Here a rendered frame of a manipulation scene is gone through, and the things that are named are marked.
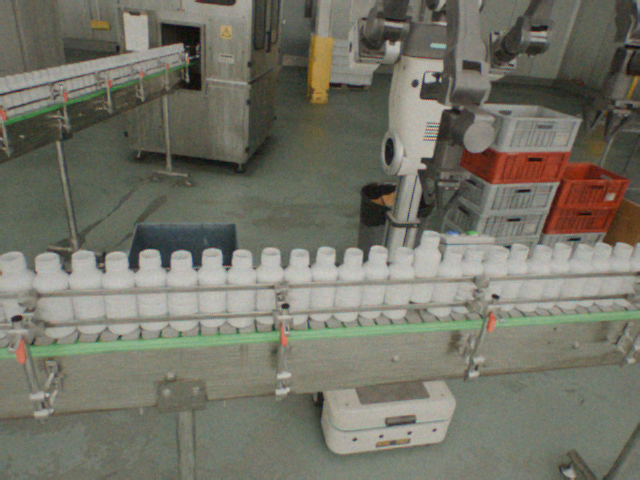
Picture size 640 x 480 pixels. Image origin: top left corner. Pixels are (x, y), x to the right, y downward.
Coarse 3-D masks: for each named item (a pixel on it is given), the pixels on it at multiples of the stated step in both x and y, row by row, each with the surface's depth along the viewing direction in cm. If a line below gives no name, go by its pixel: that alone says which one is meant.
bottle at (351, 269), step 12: (348, 252) 97; (360, 252) 96; (348, 264) 95; (360, 264) 96; (348, 276) 95; (360, 276) 95; (336, 288) 98; (348, 288) 96; (360, 288) 97; (336, 300) 99; (348, 300) 97
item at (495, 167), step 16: (464, 160) 327; (480, 160) 311; (496, 160) 295; (512, 160) 298; (528, 160) 346; (544, 160) 307; (560, 160) 312; (480, 176) 311; (496, 176) 299; (512, 176) 305; (528, 176) 309; (544, 176) 314; (560, 176) 318
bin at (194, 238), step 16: (144, 224) 143; (160, 224) 144; (176, 224) 145; (192, 224) 146; (208, 224) 148; (224, 224) 149; (144, 240) 146; (160, 240) 147; (176, 240) 148; (192, 240) 149; (208, 240) 150; (224, 240) 151; (128, 256) 125; (192, 256) 152; (224, 256) 154; (224, 400) 116
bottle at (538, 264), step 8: (536, 248) 106; (544, 248) 108; (536, 256) 106; (544, 256) 105; (528, 264) 108; (536, 264) 106; (544, 264) 106; (528, 272) 107; (536, 272) 106; (544, 272) 106; (528, 280) 108; (536, 280) 107; (544, 280) 107; (528, 288) 108; (536, 288) 108; (520, 296) 110; (528, 296) 109; (536, 296) 109; (520, 304) 111; (528, 304) 110; (536, 304) 110
